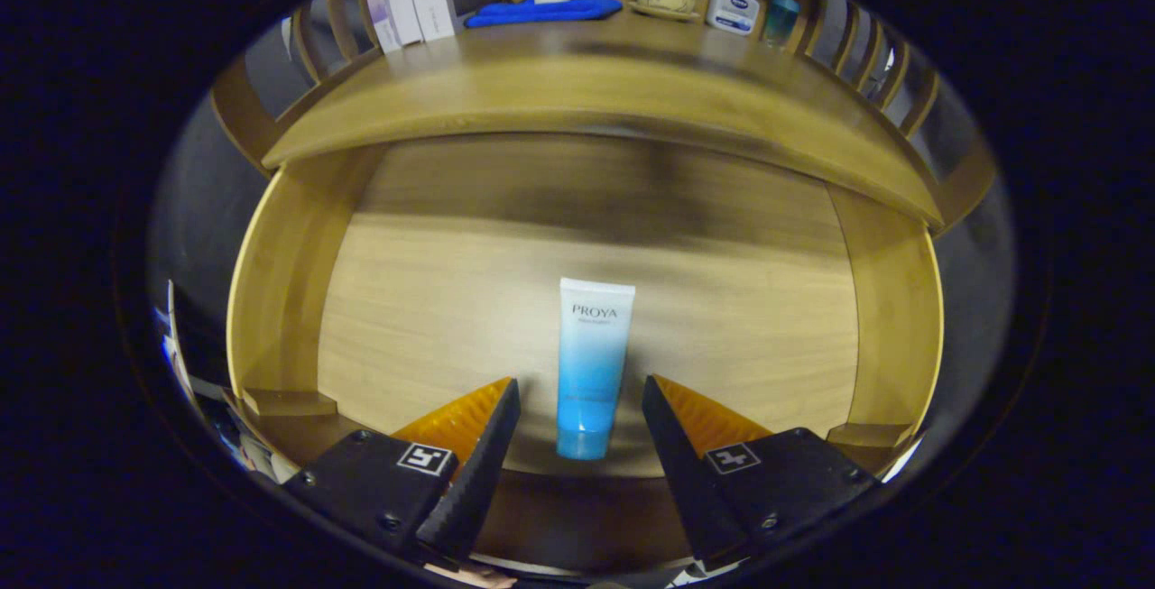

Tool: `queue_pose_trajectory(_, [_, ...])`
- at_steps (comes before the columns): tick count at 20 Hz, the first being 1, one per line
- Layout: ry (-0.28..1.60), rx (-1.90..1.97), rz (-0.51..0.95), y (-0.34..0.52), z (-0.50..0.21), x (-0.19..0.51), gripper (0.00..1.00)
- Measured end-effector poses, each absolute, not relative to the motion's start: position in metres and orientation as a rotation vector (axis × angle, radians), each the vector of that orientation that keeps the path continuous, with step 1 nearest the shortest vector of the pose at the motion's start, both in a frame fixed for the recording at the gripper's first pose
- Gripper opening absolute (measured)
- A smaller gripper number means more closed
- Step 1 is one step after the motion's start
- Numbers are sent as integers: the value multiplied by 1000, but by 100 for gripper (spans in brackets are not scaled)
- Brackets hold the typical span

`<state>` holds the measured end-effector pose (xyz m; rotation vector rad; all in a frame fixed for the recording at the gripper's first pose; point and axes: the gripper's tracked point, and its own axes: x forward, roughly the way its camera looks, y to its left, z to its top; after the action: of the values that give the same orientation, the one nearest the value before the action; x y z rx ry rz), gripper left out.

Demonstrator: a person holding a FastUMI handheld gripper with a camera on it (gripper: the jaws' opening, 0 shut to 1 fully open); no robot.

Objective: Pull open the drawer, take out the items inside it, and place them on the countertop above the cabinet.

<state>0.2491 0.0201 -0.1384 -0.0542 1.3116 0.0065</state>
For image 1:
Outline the wooden cabinet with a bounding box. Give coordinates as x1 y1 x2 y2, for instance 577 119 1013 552
209 0 998 238

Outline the white and blue cosmetic tube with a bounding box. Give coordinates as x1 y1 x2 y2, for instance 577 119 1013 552
555 277 637 462

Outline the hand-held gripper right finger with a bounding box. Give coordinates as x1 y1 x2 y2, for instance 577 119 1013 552
641 373 881 572

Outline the wooden drawer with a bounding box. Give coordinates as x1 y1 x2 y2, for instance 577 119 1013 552
226 133 946 572

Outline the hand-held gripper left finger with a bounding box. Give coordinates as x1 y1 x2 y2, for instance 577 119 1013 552
284 377 522 567

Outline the white lotion bottle blue cap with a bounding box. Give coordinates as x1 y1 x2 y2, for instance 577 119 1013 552
705 0 761 36

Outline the blue folded cloth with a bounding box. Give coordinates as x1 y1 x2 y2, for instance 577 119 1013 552
465 0 624 29

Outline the teal slim bottle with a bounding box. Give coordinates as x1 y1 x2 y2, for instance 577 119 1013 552
762 0 801 49

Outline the thin purple-spined book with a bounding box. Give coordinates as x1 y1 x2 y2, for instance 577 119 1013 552
365 0 402 53

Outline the wooden countertop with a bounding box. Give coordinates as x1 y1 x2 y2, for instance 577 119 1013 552
262 16 944 229

